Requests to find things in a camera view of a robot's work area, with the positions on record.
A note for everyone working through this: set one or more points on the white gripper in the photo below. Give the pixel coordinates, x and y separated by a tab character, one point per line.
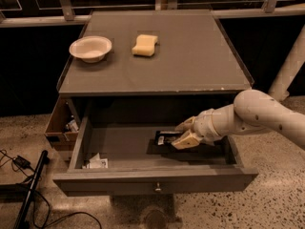
204	126

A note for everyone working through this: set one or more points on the black rxbar chocolate wrapper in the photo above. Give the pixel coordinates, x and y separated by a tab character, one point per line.
166	137

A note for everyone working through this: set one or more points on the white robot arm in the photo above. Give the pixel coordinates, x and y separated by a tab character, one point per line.
253	112

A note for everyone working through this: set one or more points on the round metal drawer knob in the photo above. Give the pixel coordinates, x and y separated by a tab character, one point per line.
158	188

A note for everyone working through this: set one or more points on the open grey top drawer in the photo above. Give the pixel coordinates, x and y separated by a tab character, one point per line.
135	163

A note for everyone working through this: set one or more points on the white packet in drawer corner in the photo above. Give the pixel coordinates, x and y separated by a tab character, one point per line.
95	162

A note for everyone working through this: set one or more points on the round cabinet base foot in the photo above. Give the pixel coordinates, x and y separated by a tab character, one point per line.
158	217

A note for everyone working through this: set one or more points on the yellow sponge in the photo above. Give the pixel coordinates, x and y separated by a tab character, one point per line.
145	45

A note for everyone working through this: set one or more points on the small items in cardboard box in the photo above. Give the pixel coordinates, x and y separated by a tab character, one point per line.
72	126

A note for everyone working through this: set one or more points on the brown cardboard box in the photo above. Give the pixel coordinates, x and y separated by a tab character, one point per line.
58	132

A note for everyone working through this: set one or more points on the white paper bowl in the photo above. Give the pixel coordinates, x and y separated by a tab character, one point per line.
91	49

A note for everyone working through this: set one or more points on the black pole on floor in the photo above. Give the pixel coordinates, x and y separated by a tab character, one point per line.
30	191

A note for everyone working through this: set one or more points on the metal railing frame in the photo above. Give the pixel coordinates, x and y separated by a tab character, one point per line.
52	11

